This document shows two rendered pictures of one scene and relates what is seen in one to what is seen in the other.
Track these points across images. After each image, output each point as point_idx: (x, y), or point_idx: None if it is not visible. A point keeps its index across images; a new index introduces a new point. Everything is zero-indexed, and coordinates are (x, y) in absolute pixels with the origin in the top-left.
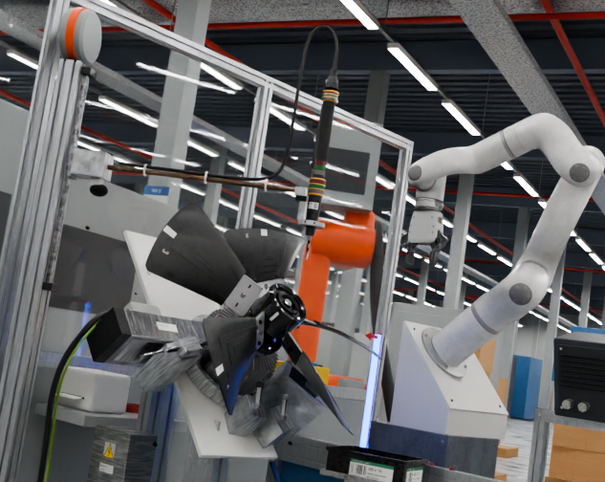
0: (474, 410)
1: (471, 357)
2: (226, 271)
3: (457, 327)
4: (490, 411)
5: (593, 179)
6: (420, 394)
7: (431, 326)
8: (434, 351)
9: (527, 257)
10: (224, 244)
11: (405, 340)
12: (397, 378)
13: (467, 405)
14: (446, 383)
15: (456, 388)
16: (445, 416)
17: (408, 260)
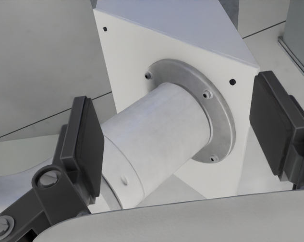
0: (107, 70)
1: (189, 176)
2: None
3: (129, 125)
4: (116, 106)
5: None
6: (158, 6)
7: (242, 151)
8: (176, 80)
9: None
10: None
11: (229, 44)
12: (220, 8)
13: (109, 63)
14: (131, 52)
15: (128, 67)
16: (100, 3)
17: (260, 87)
